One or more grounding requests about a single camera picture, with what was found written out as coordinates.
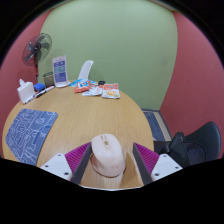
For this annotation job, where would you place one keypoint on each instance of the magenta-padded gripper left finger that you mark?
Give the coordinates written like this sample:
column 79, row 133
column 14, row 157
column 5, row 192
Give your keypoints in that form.
column 60, row 165

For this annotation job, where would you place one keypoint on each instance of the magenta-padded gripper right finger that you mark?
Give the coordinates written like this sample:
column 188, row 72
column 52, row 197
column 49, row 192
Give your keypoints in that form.
column 163, row 165

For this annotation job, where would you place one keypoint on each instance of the beige computer mouse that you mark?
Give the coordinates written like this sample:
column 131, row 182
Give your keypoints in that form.
column 107, row 155

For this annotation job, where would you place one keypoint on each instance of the blue patterned mouse pad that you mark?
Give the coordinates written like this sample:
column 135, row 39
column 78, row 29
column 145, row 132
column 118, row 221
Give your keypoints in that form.
column 28, row 133

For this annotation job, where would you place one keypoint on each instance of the black office chair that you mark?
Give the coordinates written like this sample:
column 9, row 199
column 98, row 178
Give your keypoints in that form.
column 206, row 140

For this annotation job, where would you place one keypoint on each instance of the black marker pen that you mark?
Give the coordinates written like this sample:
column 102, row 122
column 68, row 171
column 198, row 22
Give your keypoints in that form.
column 45, row 91

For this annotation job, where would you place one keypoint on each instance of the white tissue box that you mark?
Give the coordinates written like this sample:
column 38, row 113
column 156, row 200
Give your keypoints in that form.
column 25, row 92

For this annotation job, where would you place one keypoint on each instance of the small blue box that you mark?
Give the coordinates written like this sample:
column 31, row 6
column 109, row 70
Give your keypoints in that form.
column 39, row 87

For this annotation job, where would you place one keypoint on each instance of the white snack packet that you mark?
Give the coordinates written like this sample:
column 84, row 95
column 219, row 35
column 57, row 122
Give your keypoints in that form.
column 92, row 91

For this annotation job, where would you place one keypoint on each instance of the orange-red snack packet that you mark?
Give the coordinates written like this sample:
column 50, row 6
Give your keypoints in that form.
column 82, row 87

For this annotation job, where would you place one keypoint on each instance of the blue snack packet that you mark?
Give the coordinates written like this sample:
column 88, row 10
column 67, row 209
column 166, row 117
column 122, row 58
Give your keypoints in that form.
column 76, row 83

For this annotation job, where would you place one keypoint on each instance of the dark pen cup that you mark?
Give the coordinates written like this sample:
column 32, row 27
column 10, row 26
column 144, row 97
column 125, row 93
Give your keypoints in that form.
column 48, row 80

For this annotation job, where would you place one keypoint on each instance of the orange snack packet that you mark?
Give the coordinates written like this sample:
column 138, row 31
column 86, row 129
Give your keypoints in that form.
column 111, row 91

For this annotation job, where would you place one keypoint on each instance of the small black round object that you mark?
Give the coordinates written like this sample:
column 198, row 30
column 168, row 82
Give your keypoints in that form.
column 101, row 82

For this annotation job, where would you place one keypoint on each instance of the clear acrylic sign stand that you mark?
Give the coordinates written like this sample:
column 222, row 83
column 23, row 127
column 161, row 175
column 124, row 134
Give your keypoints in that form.
column 60, row 71

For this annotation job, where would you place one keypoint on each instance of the black standing fan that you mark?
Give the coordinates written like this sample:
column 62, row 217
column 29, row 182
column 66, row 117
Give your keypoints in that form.
column 36, row 48

